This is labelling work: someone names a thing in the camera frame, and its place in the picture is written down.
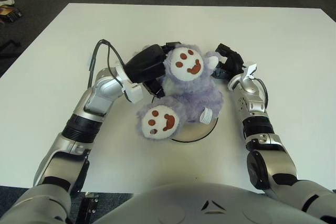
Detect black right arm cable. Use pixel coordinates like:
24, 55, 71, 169
253, 77, 269, 106

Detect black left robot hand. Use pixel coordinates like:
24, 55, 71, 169
123, 41, 182, 98

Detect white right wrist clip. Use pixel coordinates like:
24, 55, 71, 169
243, 63, 258, 80

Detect black object on floor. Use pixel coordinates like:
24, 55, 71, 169
0, 39, 21, 57

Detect purple plush bunny doll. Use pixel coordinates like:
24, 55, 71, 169
135, 44, 224, 141

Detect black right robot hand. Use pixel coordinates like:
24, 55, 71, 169
214, 43, 246, 80

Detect white plate black rim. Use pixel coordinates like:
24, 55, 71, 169
151, 95, 219, 143

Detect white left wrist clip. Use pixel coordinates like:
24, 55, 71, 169
123, 79, 143, 104

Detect black bracket under torso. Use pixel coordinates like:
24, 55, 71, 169
78, 193, 100, 224

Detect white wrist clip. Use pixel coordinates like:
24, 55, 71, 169
243, 63, 258, 80
123, 79, 143, 104

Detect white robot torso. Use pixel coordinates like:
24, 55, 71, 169
91, 182, 310, 224

